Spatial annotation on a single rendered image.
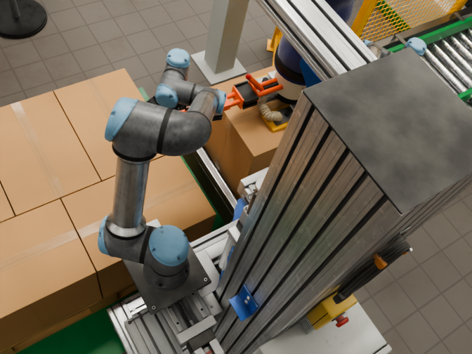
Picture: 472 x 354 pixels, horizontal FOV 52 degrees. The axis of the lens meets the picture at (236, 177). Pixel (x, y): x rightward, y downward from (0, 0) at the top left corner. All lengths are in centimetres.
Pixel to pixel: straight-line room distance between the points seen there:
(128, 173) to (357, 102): 68
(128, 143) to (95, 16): 273
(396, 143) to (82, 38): 312
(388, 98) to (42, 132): 197
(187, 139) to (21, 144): 146
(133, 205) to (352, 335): 73
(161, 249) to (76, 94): 142
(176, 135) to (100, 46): 254
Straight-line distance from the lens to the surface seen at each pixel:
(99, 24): 381
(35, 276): 221
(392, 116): 82
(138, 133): 118
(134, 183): 130
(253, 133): 207
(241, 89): 201
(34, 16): 386
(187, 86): 156
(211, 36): 340
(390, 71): 88
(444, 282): 325
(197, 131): 119
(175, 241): 144
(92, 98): 265
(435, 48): 353
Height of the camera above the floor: 259
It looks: 58 degrees down
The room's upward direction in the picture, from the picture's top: 18 degrees clockwise
